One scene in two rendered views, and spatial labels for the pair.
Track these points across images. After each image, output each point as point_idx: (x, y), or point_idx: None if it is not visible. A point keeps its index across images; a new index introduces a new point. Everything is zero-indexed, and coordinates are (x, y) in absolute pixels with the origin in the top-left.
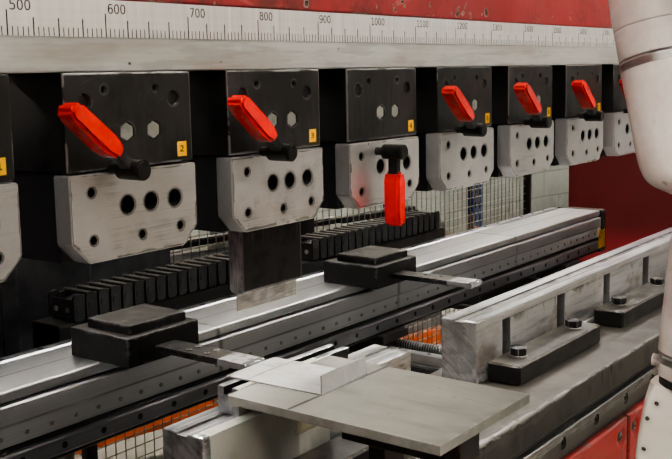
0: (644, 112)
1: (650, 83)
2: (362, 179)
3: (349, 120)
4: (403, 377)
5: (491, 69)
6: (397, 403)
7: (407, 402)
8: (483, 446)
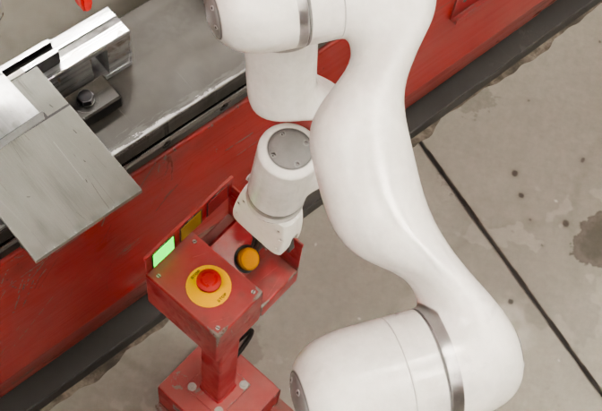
0: (247, 68)
1: (251, 57)
2: None
3: None
4: (70, 131)
5: None
6: (42, 180)
7: (49, 181)
8: (167, 122)
